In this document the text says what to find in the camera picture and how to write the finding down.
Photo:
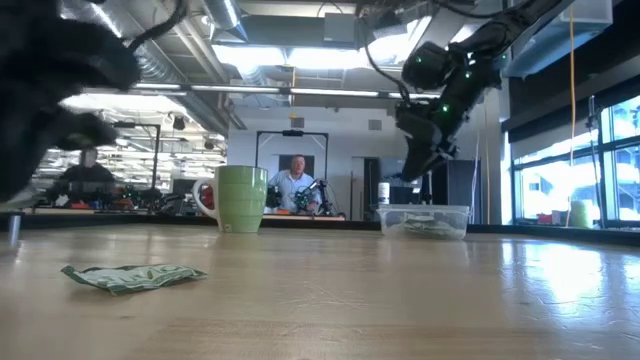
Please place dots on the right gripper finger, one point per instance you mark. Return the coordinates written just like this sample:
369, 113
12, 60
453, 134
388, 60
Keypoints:
440, 152
414, 162

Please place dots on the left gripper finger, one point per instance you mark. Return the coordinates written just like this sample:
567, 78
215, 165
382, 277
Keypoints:
40, 135

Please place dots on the green tea packet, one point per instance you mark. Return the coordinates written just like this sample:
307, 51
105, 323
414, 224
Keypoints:
420, 218

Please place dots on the banknotes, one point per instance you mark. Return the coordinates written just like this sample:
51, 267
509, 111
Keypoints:
430, 231

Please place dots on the green banknote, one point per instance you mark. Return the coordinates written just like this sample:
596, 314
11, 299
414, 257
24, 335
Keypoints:
135, 277

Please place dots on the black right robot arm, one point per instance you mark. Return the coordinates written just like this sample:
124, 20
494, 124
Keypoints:
500, 30

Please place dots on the grey monitor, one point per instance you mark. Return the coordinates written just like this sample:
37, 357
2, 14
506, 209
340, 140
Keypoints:
390, 170

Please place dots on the white wipes canister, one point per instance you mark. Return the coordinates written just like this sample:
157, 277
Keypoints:
384, 192

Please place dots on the black tall cabinet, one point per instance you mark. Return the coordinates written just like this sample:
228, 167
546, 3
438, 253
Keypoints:
460, 190

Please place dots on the person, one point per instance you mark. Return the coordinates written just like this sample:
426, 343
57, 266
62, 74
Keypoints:
87, 175
292, 186

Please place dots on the long background workbench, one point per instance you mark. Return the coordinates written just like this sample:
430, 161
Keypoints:
75, 210

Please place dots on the background black robot arms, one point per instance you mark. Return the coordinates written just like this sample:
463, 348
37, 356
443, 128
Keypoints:
312, 192
150, 200

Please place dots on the long linear ceiling light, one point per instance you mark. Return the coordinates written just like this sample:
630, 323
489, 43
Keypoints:
334, 92

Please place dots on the wooden workbench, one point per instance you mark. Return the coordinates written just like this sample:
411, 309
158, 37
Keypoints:
320, 217

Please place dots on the red box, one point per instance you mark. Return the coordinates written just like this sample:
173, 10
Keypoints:
544, 219

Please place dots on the grey ceiling box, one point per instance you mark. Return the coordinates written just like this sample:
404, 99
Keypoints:
340, 27

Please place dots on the small dark monitor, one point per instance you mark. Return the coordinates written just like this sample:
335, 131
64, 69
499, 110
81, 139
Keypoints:
182, 186

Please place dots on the black tripod stand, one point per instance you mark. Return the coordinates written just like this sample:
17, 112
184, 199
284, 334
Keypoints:
601, 175

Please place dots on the green ceramic mug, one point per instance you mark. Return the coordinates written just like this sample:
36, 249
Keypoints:
240, 200

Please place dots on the grey wall vent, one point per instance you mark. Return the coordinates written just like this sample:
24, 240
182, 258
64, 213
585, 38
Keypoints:
375, 124
297, 122

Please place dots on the silver rectangular air duct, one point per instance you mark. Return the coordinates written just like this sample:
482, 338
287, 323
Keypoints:
435, 25

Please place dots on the silver round air duct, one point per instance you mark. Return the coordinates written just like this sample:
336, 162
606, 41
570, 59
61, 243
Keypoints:
155, 65

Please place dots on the silver metal post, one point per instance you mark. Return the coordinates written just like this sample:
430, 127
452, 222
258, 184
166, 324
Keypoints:
14, 230

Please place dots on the black camera gantry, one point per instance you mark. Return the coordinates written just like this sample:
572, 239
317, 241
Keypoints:
292, 132
156, 150

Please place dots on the black aluminium table frame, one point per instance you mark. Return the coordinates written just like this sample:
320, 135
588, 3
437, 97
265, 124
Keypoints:
150, 219

